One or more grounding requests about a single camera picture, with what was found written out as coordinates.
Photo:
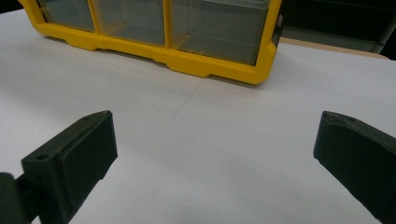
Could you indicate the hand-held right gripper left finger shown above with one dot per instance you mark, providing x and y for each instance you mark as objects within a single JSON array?
[{"x": 77, "y": 158}]

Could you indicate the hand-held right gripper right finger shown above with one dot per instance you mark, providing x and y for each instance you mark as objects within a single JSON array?
[{"x": 358, "y": 149}]

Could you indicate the clear plastic drawer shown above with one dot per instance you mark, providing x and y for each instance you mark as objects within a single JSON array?
[
  {"x": 67, "y": 14},
  {"x": 218, "y": 29},
  {"x": 130, "y": 20}
]

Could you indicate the yellow drawer cabinet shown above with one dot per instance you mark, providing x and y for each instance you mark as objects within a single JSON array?
[{"x": 214, "y": 67}]

